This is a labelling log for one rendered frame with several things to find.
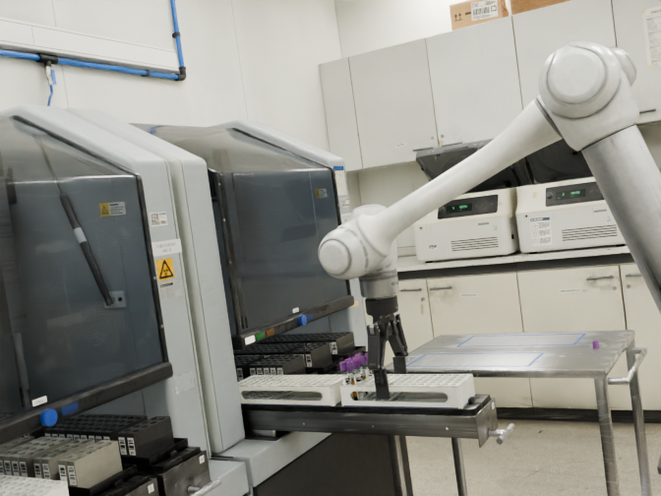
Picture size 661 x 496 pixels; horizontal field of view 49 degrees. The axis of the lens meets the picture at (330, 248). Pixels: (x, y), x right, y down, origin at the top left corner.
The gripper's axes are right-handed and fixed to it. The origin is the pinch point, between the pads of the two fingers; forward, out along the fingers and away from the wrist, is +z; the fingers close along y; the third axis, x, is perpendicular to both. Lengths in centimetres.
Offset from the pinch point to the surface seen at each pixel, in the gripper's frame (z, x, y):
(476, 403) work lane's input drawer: 4.1, -20.2, -1.2
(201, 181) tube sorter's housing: -53, 38, -11
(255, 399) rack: 3.0, 36.5, -4.4
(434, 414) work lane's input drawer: 5.3, -12.1, -6.2
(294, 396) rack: 4.8, 30.6, 4.6
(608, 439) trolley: 20, -42, 25
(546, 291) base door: 16, 17, 229
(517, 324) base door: 32, 34, 229
